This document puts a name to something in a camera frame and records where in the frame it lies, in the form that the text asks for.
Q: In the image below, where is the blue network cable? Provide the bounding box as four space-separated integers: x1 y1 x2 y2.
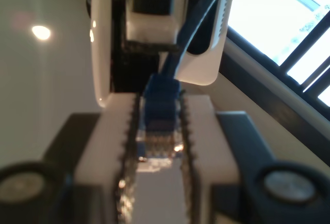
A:
136 0 233 163

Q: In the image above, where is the round ceiling light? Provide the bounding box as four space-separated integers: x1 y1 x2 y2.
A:
31 25 52 41

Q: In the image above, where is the black framed window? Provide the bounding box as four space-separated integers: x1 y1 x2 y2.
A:
218 0 330 142

